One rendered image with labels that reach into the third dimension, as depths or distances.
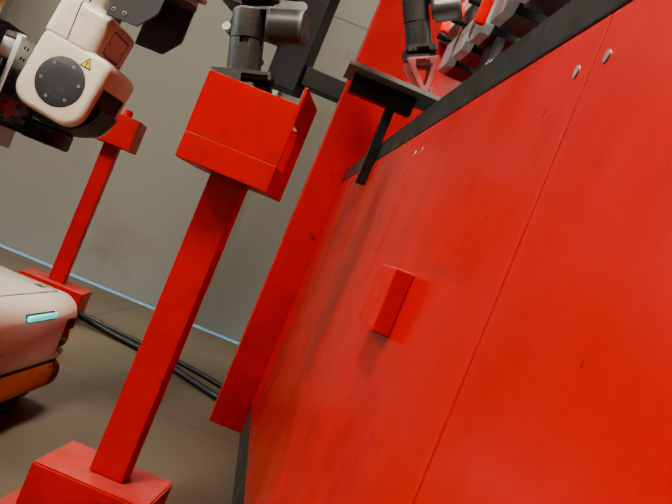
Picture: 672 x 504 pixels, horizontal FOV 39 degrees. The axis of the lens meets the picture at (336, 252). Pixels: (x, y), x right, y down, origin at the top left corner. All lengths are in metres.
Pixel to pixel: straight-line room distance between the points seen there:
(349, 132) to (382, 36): 0.31
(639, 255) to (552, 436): 0.09
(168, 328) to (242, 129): 0.36
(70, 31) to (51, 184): 3.28
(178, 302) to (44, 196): 3.73
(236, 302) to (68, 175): 1.12
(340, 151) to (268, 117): 1.41
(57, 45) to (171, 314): 0.70
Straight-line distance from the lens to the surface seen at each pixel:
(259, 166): 1.54
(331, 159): 2.94
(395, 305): 0.99
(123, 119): 3.69
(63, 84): 2.05
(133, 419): 1.66
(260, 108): 1.55
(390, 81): 2.04
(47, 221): 5.31
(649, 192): 0.47
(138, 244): 5.18
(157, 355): 1.64
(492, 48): 2.12
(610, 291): 0.46
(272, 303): 2.94
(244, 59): 1.60
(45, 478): 1.64
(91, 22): 2.07
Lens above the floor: 0.61
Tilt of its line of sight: level
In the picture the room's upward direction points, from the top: 22 degrees clockwise
